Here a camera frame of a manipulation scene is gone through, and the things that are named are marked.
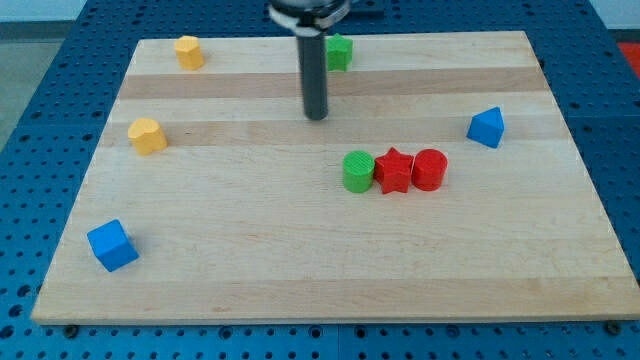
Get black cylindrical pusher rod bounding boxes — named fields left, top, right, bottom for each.
left=296, top=32, right=328, bottom=120

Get silver robot tool flange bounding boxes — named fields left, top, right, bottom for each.
left=268, top=0, right=351, bottom=36

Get green star block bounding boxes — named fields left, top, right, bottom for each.
left=326, top=34, right=353, bottom=71

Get red star block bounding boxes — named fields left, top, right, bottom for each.
left=373, top=147, right=414, bottom=194

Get yellow hexagon block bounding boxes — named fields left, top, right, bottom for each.
left=174, top=35, right=205, bottom=70

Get green cylinder block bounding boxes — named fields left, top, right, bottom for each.
left=342, top=150, right=375, bottom=193

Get red cylinder block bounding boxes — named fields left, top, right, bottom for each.
left=412, top=149, right=448, bottom=191

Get yellow heart block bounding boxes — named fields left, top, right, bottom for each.
left=127, top=118, right=168, bottom=156

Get wooden board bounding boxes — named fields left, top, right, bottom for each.
left=32, top=31, right=639, bottom=325

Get blue cube block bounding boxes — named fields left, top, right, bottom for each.
left=87, top=219, right=139, bottom=272

